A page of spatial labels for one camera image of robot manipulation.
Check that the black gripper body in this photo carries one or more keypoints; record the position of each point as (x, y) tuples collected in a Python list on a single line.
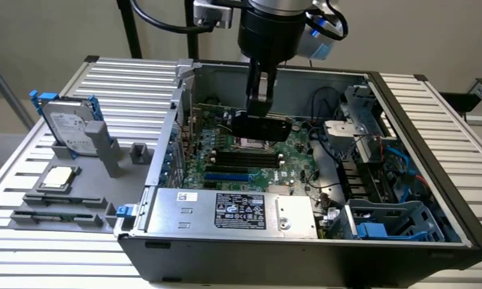
[(270, 36)]

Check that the black CPU cooler block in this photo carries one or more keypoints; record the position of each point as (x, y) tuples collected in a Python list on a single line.
[(264, 129)]

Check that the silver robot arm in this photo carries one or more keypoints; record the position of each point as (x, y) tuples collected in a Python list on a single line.
[(275, 5)]

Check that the black RAM slot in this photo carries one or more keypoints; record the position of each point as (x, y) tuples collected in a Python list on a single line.
[(248, 165), (248, 154), (248, 161), (248, 157)]

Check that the black expansion slot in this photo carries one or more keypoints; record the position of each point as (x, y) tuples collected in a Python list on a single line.
[(224, 185), (227, 169)]

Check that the blue expansion slot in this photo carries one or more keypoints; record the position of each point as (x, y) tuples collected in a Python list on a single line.
[(227, 177)]

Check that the CPU socket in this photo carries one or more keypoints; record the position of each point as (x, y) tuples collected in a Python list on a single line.
[(252, 145)]

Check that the black stand pole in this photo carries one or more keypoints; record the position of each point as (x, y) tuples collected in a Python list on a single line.
[(131, 30), (193, 45)]

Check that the green motherboard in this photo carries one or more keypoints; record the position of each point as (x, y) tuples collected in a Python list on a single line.
[(292, 156)]

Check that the silver metal drive cage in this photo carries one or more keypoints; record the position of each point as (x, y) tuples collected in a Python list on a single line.
[(364, 120)]

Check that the silver chipset heatsink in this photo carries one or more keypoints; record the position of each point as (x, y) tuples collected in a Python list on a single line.
[(279, 189)]

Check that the silver power supply unit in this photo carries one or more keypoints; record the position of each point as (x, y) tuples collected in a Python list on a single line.
[(232, 213)]

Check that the silver hard disk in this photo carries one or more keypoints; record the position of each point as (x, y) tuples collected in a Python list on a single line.
[(69, 126)]

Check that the grey parts rack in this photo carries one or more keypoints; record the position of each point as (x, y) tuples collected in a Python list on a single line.
[(104, 186)]

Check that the blue case latch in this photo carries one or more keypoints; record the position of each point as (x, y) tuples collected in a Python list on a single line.
[(125, 210)]

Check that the blue plastic bay clip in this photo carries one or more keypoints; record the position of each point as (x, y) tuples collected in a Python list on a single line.
[(370, 231)]

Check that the grey blue disk bay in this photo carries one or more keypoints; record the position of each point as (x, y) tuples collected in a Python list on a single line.
[(402, 216)]

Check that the silver CPU chip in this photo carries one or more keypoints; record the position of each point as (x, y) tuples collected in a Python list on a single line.
[(57, 177)]

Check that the black open PC case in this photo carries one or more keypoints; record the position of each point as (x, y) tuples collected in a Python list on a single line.
[(288, 262)]

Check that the grey metal pole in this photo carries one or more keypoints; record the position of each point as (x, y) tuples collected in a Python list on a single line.
[(4, 87)]

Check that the blue disk carrier frame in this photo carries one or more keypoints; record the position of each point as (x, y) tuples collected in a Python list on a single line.
[(100, 120)]

